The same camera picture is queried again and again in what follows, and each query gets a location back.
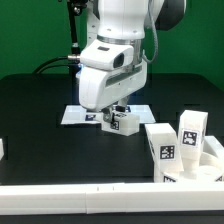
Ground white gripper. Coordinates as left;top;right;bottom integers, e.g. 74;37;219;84
79;40;147;123

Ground white round stool seat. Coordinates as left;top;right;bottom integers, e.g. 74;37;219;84
154;152;224;183

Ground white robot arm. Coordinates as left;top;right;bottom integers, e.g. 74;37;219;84
79;0;186;123

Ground white marker sheet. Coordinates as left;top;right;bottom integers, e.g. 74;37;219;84
61;105;156;125

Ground white front fence bar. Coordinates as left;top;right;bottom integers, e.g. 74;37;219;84
0;182;224;215

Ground white fence bar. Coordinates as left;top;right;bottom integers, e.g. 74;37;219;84
204;136;224;158
0;182;224;215

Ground white right fence bar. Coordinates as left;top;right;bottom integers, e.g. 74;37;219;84
204;136;224;158

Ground white left fence piece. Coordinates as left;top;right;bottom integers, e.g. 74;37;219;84
0;138;4;160

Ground black cables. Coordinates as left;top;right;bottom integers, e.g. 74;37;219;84
32;56;83;76

